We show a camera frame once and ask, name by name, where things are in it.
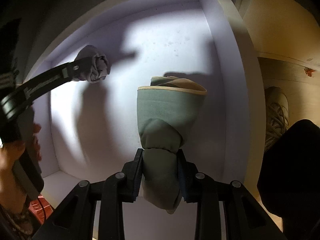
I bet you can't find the lavender sock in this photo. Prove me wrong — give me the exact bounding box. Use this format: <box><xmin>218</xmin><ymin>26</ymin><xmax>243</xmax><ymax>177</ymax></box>
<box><xmin>73</xmin><ymin>45</ymin><xmax>111</xmax><ymax>83</ymax></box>

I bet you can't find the person's left hand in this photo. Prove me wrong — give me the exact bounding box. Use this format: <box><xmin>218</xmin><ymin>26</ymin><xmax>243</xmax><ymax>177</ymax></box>
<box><xmin>0</xmin><ymin>123</ymin><xmax>43</xmax><ymax>215</ymax></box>

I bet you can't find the black trouser leg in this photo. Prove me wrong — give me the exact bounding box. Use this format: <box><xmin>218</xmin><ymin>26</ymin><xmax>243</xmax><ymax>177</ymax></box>
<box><xmin>257</xmin><ymin>119</ymin><xmax>319</xmax><ymax>239</ymax></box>

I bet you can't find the white drawer box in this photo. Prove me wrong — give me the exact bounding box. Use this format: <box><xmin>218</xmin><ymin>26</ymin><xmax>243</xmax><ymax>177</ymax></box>
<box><xmin>22</xmin><ymin>0</ymin><xmax>267</xmax><ymax>240</ymax></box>

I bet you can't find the white sneaker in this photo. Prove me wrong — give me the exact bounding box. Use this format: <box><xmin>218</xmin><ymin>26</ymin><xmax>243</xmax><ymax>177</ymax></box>
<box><xmin>264</xmin><ymin>87</ymin><xmax>289</xmax><ymax>151</ymax></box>

